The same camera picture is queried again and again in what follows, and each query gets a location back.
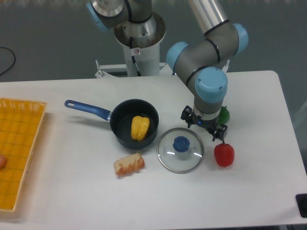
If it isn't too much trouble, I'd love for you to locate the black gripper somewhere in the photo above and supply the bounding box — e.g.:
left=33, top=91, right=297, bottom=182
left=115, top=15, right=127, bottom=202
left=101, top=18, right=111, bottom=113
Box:
left=180, top=105, right=227, bottom=143

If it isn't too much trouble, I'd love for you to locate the glass lid with blue knob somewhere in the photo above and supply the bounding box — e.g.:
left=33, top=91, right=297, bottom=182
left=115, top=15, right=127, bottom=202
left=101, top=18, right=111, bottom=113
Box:
left=156, top=127, right=205, bottom=174

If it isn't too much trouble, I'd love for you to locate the yellow bell pepper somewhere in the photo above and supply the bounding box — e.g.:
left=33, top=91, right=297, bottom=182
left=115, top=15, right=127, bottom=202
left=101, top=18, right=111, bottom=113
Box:
left=130, top=116, right=150, bottom=141

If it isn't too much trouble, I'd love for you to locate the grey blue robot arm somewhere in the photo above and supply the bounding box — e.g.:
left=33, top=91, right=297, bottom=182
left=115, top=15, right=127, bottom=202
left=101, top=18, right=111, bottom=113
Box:
left=86, top=0, right=248, bottom=140

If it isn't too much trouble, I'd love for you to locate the green bell pepper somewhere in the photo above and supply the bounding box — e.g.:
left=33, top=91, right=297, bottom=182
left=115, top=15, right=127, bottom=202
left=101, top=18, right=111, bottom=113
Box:
left=217, top=106, right=230, bottom=125

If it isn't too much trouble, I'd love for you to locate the red bell pepper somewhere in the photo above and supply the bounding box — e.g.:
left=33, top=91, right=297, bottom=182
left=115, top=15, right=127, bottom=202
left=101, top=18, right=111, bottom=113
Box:
left=214, top=142, right=235, bottom=168

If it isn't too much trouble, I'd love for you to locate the toy shrimp piece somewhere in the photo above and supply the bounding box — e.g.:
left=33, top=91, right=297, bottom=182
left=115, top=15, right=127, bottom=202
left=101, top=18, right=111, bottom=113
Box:
left=113, top=153, right=145, bottom=176

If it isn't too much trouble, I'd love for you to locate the black device at table corner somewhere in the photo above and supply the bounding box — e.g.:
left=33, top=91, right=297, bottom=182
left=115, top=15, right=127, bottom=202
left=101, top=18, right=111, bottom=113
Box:
left=295, top=194, right=307, bottom=218

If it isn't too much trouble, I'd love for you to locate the yellow plastic basket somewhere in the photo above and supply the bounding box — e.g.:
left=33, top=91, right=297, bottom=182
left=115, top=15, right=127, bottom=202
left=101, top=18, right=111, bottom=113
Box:
left=0, top=98, right=47, bottom=212

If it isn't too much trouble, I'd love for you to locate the pink object at left edge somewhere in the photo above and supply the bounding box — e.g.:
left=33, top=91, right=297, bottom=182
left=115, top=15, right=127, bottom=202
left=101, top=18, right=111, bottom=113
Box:
left=0, top=154, right=7, bottom=169

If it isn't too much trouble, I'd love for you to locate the white table frame bracket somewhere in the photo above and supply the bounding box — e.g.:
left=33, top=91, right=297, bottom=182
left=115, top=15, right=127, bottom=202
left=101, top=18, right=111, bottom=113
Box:
left=222, top=59, right=230, bottom=73

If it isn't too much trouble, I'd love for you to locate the dark pot with blue handle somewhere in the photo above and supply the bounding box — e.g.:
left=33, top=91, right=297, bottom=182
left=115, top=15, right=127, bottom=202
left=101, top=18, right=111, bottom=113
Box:
left=64, top=99, right=159, bottom=150

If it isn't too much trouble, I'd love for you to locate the black cable on floor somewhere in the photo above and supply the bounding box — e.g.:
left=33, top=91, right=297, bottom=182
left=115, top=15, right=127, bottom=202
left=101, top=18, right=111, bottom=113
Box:
left=0, top=46, right=16, bottom=76

